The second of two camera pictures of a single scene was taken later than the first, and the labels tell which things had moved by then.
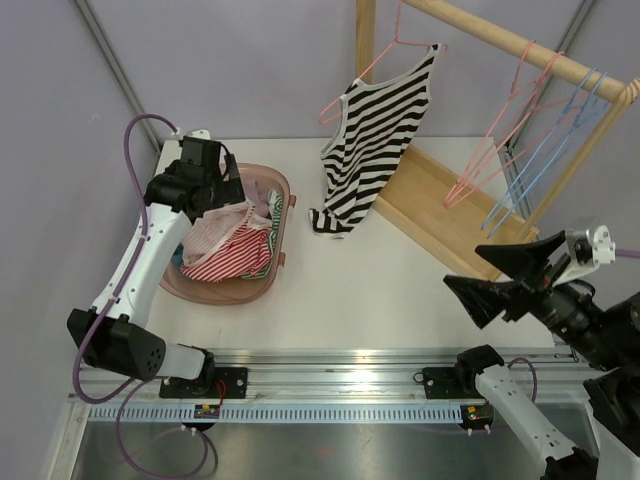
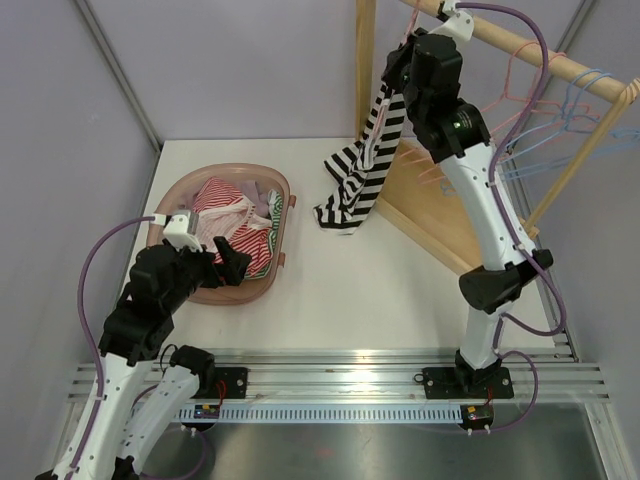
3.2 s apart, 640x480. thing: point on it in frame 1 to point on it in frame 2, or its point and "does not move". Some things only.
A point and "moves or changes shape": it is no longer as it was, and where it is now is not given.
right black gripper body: [566, 308] to [397, 74]
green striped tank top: [275, 199] does not move
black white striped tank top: [377, 122] moves or changes shape
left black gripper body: [224, 192] to [196, 270]
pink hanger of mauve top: [502, 142] to [531, 100]
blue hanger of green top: [575, 113] to [562, 126]
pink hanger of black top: [396, 40] to [387, 102]
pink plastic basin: [240, 292] does not move
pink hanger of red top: [511, 90] to [544, 48]
